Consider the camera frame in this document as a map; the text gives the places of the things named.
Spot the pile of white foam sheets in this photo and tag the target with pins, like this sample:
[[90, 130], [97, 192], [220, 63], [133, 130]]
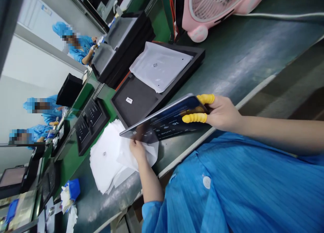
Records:
[[108, 154]]

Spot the white pouch with small logo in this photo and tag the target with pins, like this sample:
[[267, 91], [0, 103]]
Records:
[[159, 66]]

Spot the small white label sticker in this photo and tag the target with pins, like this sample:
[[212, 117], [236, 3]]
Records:
[[129, 99]]

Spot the monitor with grey screen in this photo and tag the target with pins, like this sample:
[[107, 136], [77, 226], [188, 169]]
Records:
[[12, 178]]

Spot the stack of black trays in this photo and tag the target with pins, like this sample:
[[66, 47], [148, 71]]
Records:
[[124, 43]]

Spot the white foam bag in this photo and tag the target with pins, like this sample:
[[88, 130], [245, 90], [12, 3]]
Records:
[[149, 154]]

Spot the green conveyor belt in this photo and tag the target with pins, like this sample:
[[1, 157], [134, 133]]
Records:
[[105, 94]]

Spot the person's right hand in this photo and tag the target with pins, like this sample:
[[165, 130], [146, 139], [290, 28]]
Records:
[[224, 114]]

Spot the blue packet of wipes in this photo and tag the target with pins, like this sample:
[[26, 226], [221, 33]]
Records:
[[73, 189]]

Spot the black foam tray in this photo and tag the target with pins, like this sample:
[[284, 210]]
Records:
[[141, 101]]

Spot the person's body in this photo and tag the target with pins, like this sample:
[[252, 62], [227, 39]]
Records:
[[243, 187]]

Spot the black box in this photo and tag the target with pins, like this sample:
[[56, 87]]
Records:
[[68, 90]]

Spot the dark tablet with printed film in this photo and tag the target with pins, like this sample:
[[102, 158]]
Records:
[[167, 121]]

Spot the black tray with dark tablets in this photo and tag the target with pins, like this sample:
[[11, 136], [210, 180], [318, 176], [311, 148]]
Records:
[[91, 124]]

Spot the pink desk fan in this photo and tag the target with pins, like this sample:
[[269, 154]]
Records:
[[215, 8]]

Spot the person's left hand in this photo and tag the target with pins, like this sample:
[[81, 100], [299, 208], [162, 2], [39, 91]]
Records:
[[139, 150]]

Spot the person's left fingers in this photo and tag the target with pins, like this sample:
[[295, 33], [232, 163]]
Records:
[[133, 144]]

